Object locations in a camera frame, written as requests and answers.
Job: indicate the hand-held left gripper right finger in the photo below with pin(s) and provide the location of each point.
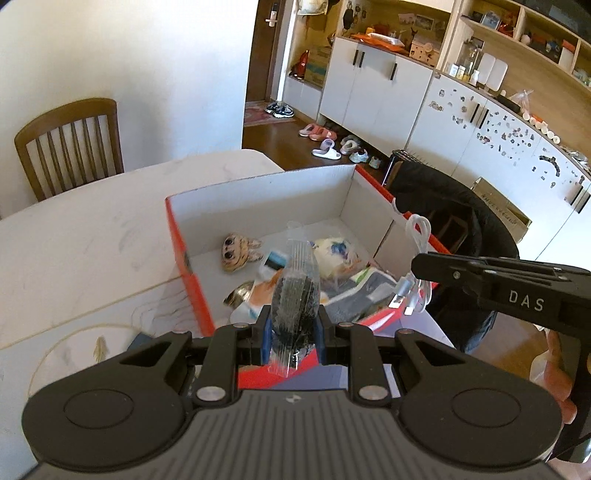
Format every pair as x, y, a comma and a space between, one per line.
323, 339

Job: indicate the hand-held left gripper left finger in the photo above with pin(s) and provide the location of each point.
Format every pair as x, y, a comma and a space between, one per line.
264, 344

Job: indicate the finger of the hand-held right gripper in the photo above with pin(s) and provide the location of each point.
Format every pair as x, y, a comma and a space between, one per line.
443, 272

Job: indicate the clear bag of black clips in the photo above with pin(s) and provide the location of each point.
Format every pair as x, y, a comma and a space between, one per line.
295, 295

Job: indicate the yellow bread packet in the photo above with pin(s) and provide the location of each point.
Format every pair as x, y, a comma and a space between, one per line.
334, 256

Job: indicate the tan plush toy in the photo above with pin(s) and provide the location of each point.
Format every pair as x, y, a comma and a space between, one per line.
238, 254

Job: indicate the red cardboard box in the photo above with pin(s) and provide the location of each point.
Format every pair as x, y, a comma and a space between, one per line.
198, 217

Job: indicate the marble patterned desktop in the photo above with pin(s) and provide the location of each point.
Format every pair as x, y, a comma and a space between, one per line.
92, 254

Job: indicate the person's right hand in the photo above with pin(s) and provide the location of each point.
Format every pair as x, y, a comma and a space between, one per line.
558, 369

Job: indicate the open cardboard box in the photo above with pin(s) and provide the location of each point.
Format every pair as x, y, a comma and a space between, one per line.
503, 207

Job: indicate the white cabinet with stickers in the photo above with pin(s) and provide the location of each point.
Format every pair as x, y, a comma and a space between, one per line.
498, 143

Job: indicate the grey shoes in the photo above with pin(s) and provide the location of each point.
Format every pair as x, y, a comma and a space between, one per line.
355, 150

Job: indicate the white slipper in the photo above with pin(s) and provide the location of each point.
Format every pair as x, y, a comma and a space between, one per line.
327, 150

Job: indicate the pink slippers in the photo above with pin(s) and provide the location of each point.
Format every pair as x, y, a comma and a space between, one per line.
316, 133

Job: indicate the patterned door rug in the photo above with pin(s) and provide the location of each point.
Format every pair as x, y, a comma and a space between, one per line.
256, 115

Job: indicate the dark sneakers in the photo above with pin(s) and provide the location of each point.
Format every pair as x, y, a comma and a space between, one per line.
279, 110

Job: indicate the stacked cardboard boxes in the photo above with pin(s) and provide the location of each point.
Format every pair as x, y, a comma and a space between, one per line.
316, 67

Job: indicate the brown wooden chair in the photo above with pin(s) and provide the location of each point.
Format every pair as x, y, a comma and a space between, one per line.
69, 147

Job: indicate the brown wooden door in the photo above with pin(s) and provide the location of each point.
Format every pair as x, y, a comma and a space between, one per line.
265, 50

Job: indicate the wooden wall shelf unit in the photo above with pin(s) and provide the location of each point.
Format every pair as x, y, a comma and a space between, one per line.
531, 37

